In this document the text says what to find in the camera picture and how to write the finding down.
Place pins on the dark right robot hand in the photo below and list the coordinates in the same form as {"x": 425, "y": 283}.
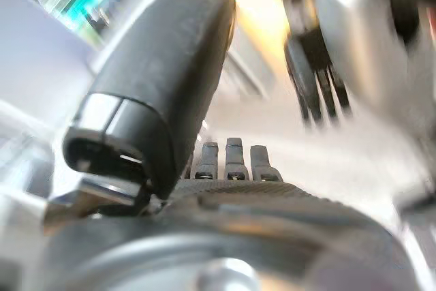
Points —
{"x": 306, "y": 66}

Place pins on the dark left robot hand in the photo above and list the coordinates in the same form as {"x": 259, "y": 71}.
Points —
{"x": 163, "y": 66}

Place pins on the silver robot body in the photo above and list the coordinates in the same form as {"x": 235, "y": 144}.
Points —
{"x": 371, "y": 59}

